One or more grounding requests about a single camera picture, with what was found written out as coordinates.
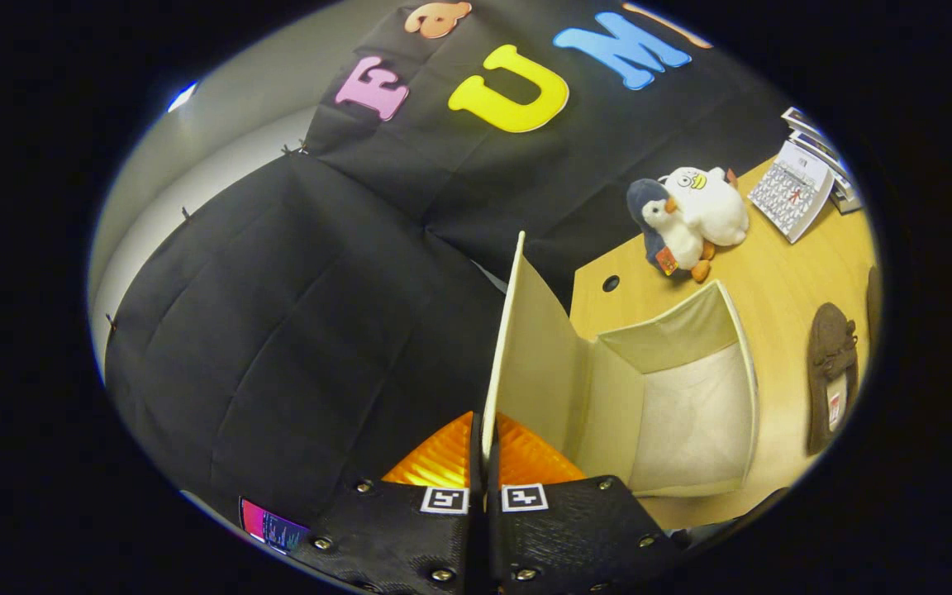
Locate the beige fabric storage box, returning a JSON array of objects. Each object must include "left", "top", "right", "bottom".
[{"left": 480, "top": 231, "right": 760, "bottom": 498}]

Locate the brown fuzzy shoe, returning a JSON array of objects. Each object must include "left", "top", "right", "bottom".
[
  {"left": 805, "top": 302, "right": 860, "bottom": 457},
  {"left": 866, "top": 266, "right": 883, "bottom": 340}
]

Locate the white duck plush toy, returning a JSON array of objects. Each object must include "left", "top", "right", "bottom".
[{"left": 659, "top": 166, "right": 750, "bottom": 247}]

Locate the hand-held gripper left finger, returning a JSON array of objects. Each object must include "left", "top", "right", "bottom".
[{"left": 288, "top": 411, "right": 485, "bottom": 595}]

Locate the small glowing screen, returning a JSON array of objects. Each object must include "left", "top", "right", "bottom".
[{"left": 239, "top": 497, "right": 312, "bottom": 555}]

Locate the white stacked book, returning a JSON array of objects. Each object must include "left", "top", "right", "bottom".
[{"left": 830, "top": 169, "right": 864, "bottom": 214}]

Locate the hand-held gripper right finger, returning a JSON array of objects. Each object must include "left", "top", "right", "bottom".
[{"left": 486, "top": 412, "right": 683, "bottom": 595}]

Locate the grey penguin plush toy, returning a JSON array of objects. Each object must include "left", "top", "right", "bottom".
[{"left": 626, "top": 178, "right": 712, "bottom": 283}]

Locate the leaning patterned cover book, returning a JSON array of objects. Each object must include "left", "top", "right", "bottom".
[{"left": 747, "top": 140, "right": 835, "bottom": 244}]

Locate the white book blue picture cover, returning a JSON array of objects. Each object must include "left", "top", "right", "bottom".
[{"left": 792, "top": 131, "right": 850, "bottom": 176}]

